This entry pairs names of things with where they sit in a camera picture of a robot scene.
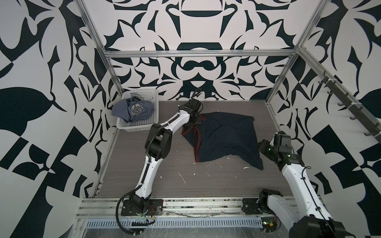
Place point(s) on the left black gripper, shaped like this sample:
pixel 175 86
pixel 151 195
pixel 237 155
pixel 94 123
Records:
pixel 199 122

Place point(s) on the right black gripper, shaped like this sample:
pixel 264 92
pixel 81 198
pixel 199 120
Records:
pixel 263 146

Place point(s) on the navy tank top red trim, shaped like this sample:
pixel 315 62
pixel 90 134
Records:
pixel 221 134

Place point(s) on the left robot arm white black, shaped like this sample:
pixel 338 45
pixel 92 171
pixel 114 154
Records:
pixel 158 146

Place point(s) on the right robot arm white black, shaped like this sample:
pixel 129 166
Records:
pixel 311 220

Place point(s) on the grey blue printed tank top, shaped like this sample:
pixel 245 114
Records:
pixel 133 109

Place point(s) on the white plastic laundry basket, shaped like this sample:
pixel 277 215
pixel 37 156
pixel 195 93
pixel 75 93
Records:
pixel 142 94

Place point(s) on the small green circuit board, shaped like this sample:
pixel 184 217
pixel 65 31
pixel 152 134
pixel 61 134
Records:
pixel 270 224

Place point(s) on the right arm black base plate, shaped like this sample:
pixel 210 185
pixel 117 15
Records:
pixel 253 206

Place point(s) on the black wall hook rack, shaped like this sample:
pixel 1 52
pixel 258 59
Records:
pixel 347 101

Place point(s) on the aluminium frame enclosure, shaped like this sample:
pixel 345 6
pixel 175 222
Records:
pixel 253 50

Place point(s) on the white slotted cable duct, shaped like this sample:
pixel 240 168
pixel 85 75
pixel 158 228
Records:
pixel 185 222

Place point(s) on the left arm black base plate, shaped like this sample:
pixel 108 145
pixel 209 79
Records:
pixel 150 207

